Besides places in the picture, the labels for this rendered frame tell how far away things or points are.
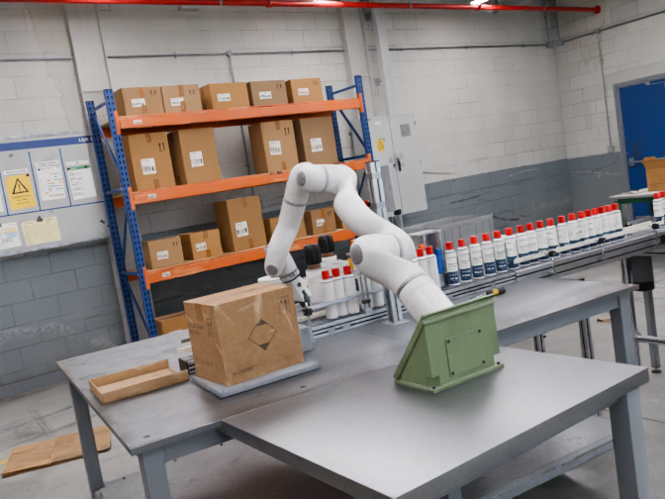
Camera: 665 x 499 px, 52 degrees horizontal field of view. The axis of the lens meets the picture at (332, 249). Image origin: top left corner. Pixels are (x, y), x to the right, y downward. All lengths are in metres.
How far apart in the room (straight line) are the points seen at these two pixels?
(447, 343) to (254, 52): 6.21
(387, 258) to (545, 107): 9.09
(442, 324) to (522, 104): 8.87
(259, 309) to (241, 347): 0.14
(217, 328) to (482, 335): 0.82
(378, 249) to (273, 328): 0.46
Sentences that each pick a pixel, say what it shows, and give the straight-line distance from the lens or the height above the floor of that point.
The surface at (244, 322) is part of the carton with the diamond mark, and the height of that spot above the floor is 1.04.
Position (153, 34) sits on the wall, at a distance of 7.45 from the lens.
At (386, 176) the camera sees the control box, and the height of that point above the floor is 1.43.
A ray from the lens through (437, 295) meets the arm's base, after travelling 2.08.
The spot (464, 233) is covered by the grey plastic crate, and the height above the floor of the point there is 0.93.
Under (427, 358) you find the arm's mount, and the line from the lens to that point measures 1.93.
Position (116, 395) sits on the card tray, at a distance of 2.48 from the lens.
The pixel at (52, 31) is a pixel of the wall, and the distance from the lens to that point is 7.14.
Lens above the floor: 1.45
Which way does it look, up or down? 6 degrees down
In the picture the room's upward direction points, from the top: 9 degrees counter-clockwise
